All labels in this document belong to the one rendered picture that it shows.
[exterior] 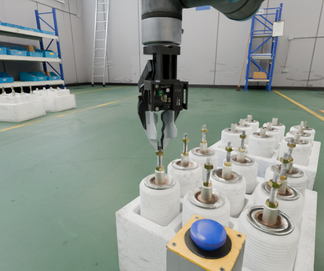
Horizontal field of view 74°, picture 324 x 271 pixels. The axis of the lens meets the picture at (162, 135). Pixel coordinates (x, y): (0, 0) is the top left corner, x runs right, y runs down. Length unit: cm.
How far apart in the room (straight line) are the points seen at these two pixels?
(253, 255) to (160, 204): 20
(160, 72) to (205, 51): 647
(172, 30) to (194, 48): 650
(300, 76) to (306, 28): 116
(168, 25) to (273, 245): 40
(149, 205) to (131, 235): 9
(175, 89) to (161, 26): 11
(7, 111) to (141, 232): 231
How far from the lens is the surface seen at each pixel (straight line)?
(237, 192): 54
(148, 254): 54
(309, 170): 89
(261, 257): 44
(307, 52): 696
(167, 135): 48
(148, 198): 50
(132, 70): 754
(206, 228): 27
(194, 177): 58
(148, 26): 42
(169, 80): 39
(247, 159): 68
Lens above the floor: 50
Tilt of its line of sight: 17 degrees down
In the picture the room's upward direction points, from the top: straight up
